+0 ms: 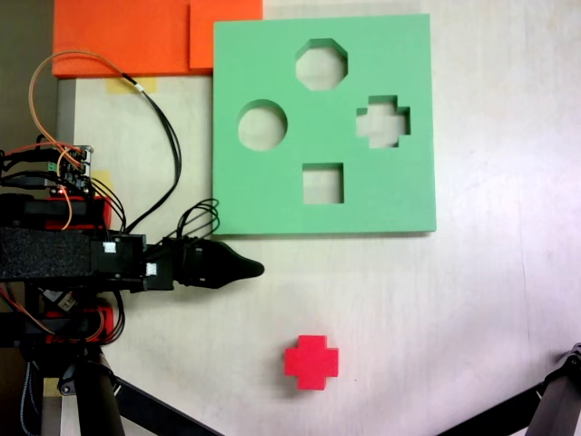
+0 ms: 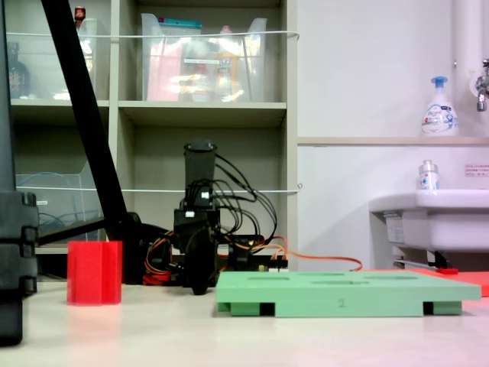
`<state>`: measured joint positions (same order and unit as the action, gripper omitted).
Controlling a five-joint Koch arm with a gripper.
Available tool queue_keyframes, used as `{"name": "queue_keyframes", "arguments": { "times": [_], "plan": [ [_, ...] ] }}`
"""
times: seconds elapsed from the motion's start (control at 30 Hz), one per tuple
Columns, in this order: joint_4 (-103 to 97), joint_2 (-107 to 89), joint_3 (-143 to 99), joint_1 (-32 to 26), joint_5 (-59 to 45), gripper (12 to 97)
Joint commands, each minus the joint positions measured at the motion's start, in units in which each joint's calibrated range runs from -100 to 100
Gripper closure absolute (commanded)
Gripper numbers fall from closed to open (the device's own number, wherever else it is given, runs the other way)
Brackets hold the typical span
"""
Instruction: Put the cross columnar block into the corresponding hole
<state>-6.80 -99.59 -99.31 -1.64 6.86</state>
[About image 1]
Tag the circuit board with green terminal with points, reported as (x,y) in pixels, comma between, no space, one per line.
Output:
(72,175)

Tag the red printed base bracket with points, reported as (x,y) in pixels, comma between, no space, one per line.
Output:
(106,318)
(106,213)

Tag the thin black tripod brace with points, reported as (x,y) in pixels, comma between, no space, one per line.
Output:
(490,415)
(159,413)

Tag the green shape hole board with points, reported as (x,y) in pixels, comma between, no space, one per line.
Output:
(272,204)

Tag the small orange foam slab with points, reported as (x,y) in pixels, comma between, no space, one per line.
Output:
(202,36)

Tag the thick black tripod leg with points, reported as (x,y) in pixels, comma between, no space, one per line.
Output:
(97,409)
(558,399)

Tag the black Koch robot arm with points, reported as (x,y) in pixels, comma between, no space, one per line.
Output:
(45,254)

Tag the large orange foam slab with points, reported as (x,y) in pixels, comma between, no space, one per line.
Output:
(113,36)

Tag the wide yellow tape strip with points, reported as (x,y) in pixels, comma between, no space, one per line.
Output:
(115,86)

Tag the red cross columnar block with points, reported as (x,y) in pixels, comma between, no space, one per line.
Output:
(311,361)

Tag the small yellow tape piece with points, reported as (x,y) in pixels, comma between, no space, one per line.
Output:
(103,181)

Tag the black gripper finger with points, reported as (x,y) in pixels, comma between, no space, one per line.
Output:
(238,269)

